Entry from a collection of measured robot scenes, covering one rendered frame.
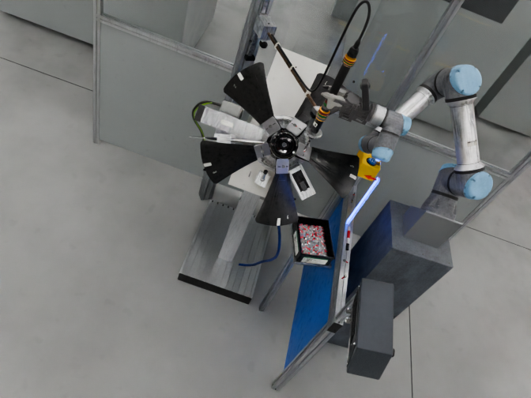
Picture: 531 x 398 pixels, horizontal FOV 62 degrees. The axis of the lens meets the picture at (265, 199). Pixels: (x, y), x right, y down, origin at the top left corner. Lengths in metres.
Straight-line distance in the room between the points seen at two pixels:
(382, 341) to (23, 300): 1.92
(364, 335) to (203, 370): 1.30
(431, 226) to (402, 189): 0.96
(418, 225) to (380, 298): 0.62
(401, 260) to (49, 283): 1.87
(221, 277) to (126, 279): 0.56
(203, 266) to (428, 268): 1.31
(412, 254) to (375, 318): 0.66
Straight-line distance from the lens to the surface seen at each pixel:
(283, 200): 1.94
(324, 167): 1.92
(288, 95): 2.15
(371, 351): 1.44
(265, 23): 2.20
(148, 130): 3.11
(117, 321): 2.63
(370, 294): 1.53
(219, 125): 2.03
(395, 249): 2.06
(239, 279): 2.75
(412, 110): 1.95
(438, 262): 2.14
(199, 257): 2.77
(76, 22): 4.24
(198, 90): 2.77
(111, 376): 2.52
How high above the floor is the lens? 2.40
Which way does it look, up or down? 47 degrees down
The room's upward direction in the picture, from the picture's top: 24 degrees clockwise
